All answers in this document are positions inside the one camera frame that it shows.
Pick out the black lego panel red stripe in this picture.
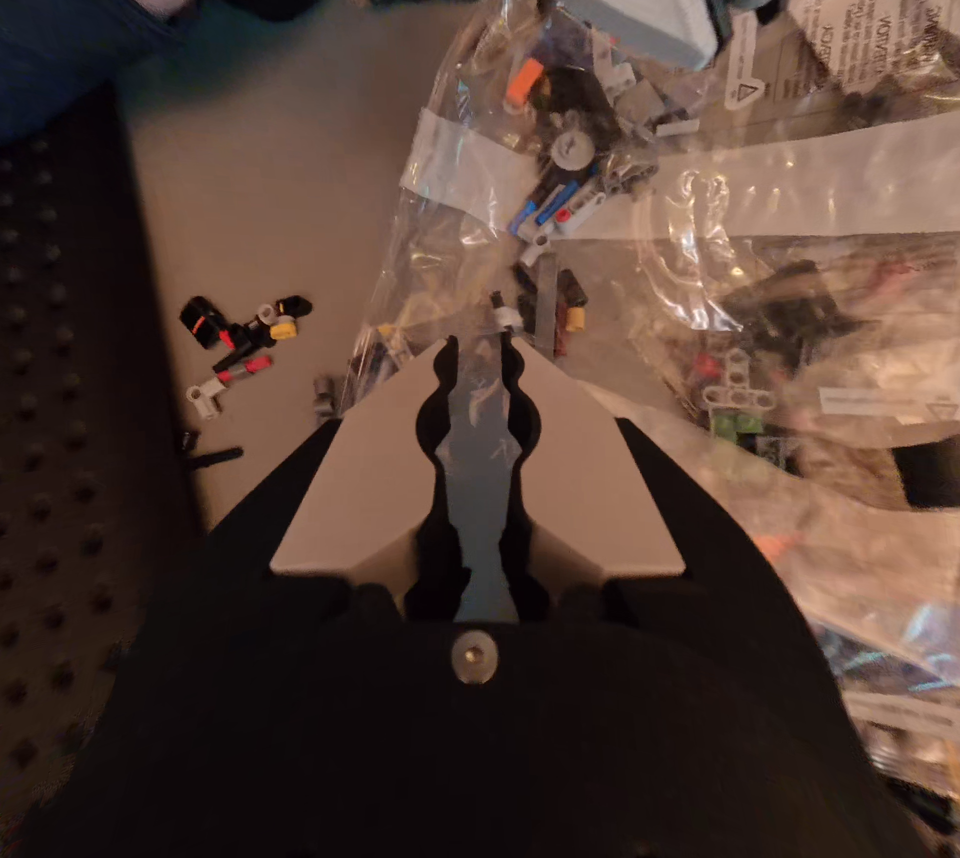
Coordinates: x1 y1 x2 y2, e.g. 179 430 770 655
180 296 226 349

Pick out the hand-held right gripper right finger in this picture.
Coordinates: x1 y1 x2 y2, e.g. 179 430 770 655
501 332 687 624

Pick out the pile of clear lego bags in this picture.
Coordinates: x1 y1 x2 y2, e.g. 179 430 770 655
341 0 960 858

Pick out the black yellow lego connector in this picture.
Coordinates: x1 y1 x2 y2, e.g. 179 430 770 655
268 294 314 342

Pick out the large clear bag white label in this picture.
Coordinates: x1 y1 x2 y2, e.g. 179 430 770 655
570 116 960 522

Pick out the light grey lego T beam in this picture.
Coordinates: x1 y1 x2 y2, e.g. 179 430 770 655
705 352 777 413

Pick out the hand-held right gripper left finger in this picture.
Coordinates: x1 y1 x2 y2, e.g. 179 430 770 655
268 335 470 623

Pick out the black perforated pad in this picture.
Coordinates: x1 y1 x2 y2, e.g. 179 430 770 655
0 82 207 799

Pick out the small black lego connector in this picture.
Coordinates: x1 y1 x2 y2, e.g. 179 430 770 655
221 322 275 360

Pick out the clear plastic bag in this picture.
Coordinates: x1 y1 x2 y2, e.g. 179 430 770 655
720 0 960 117

